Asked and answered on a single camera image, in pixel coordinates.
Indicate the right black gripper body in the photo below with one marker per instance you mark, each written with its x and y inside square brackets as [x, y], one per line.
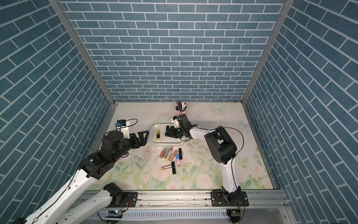
[182, 134]

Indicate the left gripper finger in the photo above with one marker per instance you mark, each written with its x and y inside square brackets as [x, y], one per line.
[143, 137]
[135, 141]

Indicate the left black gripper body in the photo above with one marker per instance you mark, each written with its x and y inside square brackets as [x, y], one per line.
[126, 144]

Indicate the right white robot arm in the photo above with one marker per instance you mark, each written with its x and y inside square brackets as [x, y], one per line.
[223, 150]

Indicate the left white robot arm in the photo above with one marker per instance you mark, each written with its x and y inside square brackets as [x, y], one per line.
[90, 170]

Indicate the tan lipstick tube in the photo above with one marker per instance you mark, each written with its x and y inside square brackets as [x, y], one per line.
[173, 155]

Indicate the blue pink lipstick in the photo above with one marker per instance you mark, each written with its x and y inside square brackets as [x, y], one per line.
[178, 160]

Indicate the silver gold lipstick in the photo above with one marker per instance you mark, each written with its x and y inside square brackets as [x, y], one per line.
[169, 166]

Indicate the black lipstick front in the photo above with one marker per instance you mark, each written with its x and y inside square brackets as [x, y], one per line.
[173, 168]

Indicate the pink pen cup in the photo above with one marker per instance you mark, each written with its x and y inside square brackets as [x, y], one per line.
[179, 112]

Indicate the pens in cup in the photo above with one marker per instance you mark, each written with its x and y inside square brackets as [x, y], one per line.
[181, 106]

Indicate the silver lip gloss tube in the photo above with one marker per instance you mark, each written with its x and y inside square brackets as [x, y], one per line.
[166, 152]

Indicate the pink lip gloss tube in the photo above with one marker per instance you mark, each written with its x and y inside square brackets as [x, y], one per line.
[169, 153]

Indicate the red lip gloss tube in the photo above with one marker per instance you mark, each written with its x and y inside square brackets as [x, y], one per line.
[162, 152]

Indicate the floral table mat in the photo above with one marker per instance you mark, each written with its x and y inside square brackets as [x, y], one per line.
[189, 165]

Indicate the left green circuit board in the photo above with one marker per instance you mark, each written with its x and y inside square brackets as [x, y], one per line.
[114, 214]

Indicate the green circuit board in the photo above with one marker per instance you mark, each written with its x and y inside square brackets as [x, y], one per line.
[114, 214]
[234, 216]

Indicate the right green circuit board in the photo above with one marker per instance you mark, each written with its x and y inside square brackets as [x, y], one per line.
[234, 216]

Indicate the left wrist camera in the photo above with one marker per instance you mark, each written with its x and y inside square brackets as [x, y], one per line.
[123, 126]

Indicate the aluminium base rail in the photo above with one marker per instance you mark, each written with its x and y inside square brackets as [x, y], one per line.
[197, 199]

